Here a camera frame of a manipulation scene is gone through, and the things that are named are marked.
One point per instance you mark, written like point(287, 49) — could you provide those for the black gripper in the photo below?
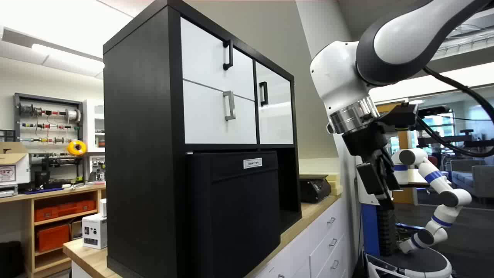
point(369, 142)

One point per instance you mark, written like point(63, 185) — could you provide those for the drawer metal handle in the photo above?
point(228, 99)
point(228, 59)

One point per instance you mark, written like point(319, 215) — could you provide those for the white drawer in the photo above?
point(203, 117)
point(202, 57)

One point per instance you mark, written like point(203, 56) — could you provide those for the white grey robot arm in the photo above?
point(389, 49)

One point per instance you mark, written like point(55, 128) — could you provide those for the white counter drawer unit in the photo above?
point(313, 247)

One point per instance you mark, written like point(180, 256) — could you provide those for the white right cabinet door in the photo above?
point(274, 117)

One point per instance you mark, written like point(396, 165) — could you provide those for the black lower cabinet door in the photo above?
point(234, 212)

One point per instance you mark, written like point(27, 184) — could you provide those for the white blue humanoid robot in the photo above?
point(413, 205)

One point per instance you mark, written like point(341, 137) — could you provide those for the black box on counter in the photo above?
point(313, 188)

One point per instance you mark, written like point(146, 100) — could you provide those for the white small box device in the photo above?
point(94, 230)

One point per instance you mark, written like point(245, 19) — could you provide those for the yellow filament spool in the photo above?
point(77, 148)

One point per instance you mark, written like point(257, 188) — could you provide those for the wooden shelf unit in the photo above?
point(41, 222)

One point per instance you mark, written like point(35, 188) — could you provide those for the black 3d printer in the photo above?
point(52, 171)

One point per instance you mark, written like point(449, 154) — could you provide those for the orange storage bin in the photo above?
point(52, 236)

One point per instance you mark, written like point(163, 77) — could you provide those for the cardboard box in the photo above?
point(14, 167)

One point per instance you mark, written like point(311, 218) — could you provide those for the right door metal handle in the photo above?
point(264, 93)

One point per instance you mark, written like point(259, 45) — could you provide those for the black cabinet frame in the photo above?
point(146, 156)

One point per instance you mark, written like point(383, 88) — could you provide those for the grey wall tool rack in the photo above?
point(46, 120)

